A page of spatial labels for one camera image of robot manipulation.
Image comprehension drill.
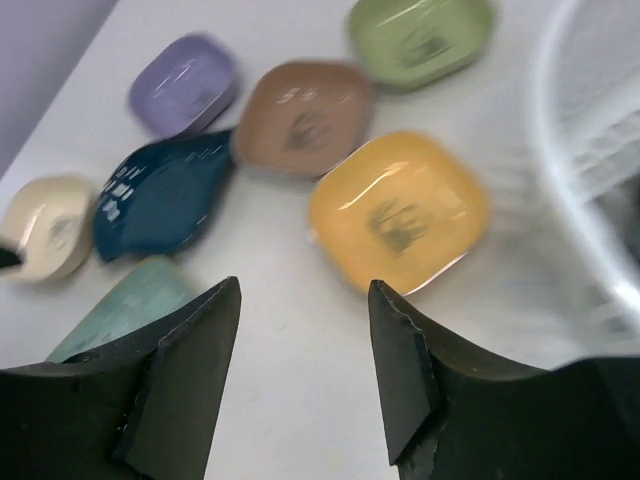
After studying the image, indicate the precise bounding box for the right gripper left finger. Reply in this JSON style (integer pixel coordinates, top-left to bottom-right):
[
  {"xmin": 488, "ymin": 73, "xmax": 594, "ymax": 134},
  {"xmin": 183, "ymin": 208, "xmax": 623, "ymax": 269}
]
[{"xmin": 1, "ymin": 276, "xmax": 241, "ymax": 479}]

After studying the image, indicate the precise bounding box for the white plastic bin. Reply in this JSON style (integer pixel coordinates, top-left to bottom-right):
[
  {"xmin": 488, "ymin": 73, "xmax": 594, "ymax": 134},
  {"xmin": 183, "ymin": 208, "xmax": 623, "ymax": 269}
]
[{"xmin": 527, "ymin": 1, "xmax": 639, "ymax": 330}]

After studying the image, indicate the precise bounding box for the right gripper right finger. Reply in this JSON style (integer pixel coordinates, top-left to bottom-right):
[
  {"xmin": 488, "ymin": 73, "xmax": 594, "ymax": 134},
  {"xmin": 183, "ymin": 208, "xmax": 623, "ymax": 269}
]
[{"xmin": 368, "ymin": 280, "xmax": 639, "ymax": 479}]

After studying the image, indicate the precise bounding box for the brown square panda plate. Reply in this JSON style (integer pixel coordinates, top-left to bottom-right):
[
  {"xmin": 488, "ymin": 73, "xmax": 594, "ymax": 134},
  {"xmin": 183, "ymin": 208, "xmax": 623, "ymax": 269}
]
[{"xmin": 231, "ymin": 59, "xmax": 375, "ymax": 179}]

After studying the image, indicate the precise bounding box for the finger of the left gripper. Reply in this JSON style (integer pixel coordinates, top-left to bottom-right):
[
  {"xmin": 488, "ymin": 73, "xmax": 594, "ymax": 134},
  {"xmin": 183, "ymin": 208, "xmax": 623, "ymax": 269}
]
[{"xmin": 0, "ymin": 245, "xmax": 25, "ymax": 270}]

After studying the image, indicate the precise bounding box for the yellow square panda plate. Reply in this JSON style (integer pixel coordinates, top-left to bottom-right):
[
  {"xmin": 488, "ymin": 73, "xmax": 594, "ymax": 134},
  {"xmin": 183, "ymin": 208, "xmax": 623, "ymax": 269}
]
[{"xmin": 309, "ymin": 130, "xmax": 491, "ymax": 295}]

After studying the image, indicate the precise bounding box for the light teal rectangular plate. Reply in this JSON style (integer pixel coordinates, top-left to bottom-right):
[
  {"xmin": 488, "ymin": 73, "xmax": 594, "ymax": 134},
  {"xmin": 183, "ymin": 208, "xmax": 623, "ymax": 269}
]
[{"xmin": 46, "ymin": 256, "xmax": 201, "ymax": 363}]

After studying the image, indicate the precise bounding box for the cream square panda plate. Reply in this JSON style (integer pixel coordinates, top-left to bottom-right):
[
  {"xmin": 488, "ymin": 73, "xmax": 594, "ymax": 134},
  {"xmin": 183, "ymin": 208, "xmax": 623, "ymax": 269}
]
[{"xmin": 1, "ymin": 174, "xmax": 96, "ymax": 284}]

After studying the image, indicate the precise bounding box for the purple square panda plate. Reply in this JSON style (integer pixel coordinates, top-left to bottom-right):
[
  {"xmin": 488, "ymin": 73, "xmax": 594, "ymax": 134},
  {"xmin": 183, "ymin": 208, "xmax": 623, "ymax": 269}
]
[{"xmin": 128, "ymin": 33, "xmax": 240, "ymax": 138}]

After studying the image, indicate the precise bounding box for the dark blue leaf plate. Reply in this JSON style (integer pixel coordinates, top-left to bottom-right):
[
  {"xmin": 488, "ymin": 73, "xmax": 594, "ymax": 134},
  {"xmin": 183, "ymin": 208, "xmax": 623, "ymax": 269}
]
[{"xmin": 93, "ymin": 129, "xmax": 233, "ymax": 263}]

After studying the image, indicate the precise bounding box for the green square panda plate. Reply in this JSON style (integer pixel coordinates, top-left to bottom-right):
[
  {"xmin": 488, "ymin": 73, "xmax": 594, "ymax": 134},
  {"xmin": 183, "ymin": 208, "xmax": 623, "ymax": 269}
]
[{"xmin": 346, "ymin": 0, "xmax": 497, "ymax": 91}]

